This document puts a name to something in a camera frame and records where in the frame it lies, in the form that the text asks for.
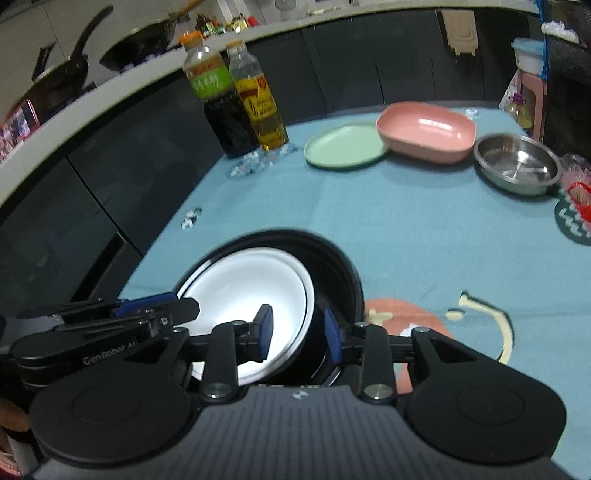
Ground stainless steel bowl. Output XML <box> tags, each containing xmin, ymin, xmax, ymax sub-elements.
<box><xmin>474</xmin><ymin>133</ymin><xmax>563</xmax><ymax>197</ymax></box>

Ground green plate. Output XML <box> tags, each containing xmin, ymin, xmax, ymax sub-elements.
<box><xmin>304</xmin><ymin>121</ymin><xmax>387</xmax><ymax>170</ymax></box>

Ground pink oval bowl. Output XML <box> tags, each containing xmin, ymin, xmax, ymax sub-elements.
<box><xmin>376</xmin><ymin>101</ymin><xmax>477</xmax><ymax>165</ymax></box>

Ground person's left hand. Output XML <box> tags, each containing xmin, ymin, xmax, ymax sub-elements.
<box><xmin>0</xmin><ymin>399</ymin><xmax>30</xmax><ymax>433</ymax></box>

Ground black frying pan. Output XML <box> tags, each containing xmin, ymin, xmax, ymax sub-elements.
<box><xmin>6</xmin><ymin>5</ymin><xmax>114</xmax><ymax>123</ymax></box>

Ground white shallow plate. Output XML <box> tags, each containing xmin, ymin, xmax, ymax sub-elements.
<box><xmin>176</xmin><ymin>247</ymin><xmax>315</xmax><ymax>386</ymax></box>

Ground pink plastic stool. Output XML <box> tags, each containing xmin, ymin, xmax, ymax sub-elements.
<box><xmin>517</xmin><ymin>70</ymin><xmax>547</xmax><ymax>141</ymax></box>

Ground yellow oil bottle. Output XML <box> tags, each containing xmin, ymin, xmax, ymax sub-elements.
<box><xmin>226</xmin><ymin>40</ymin><xmax>288</xmax><ymax>151</ymax></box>

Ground black storage rack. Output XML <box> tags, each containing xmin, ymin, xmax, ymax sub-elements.
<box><xmin>538</xmin><ymin>1</ymin><xmax>590</xmax><ymax>159</ymax></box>

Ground red plastic wrapper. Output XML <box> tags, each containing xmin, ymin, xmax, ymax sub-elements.
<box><xmin>561</xmin><ymin>153</ymin><xmax>591</xmax><ymax>223</ymax></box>

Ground large oil jug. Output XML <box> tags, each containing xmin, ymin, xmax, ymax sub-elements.
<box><xmin>503</xmin><ymin>92</ymin><xmax>533</xmax><ymax>130</ymax></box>

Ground beige hanging bin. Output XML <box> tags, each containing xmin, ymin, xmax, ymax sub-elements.
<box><xmin>441</xmin><ymin>10</ymin><xmax>479</xmax><ymax>56</ymax></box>

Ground blue patterned tablecloth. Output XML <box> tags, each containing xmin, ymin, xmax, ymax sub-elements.
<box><xmin>121</xmin><ymin>152</ymin><xmax>590</xmax><ymax>479</ymax></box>

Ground dark soy sauce bottle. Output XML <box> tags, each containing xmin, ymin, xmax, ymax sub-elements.
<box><xmin>179</xmin><ymin>31</ymin><xmax>259</xmax><ymax>158</ymax></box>

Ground white lidded container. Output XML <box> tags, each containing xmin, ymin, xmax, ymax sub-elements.
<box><xmin>512</xmin><ymin>38</ymin><xmax>545</xmax><ymax>76</ymax></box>

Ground black wok wooden handle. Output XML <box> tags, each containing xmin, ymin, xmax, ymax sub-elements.
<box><xmin>99</xmin><ymin>0</ymin><xmax>202</xmax><ymax>72</ymax></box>

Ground black plastic bowl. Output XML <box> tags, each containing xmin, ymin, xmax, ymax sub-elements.
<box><xmin>175</xmin><ymin>229</ymin><xmax>365</xmax><ymax>386</ymax></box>

